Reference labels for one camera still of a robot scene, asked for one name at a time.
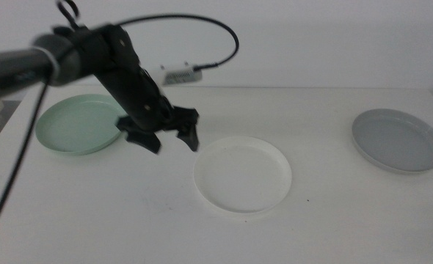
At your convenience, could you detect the pale green shallow bowl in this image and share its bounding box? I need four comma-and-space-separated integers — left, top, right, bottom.
34, 93, 128, 156

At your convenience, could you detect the white shallow bowl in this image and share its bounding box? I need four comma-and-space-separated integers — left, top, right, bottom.
193, 136, 293, 215

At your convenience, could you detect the grey shallow bowl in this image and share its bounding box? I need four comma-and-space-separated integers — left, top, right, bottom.
351, 108, 433, 175

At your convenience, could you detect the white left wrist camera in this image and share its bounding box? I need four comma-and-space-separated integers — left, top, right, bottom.
159, 62, 204, 87

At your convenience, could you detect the black left camera cable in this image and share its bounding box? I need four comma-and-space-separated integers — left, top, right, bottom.
56, 0, 241, 73

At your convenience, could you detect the black hanging arm cable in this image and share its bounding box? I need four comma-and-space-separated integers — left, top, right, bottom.
0, 78, 51, 251

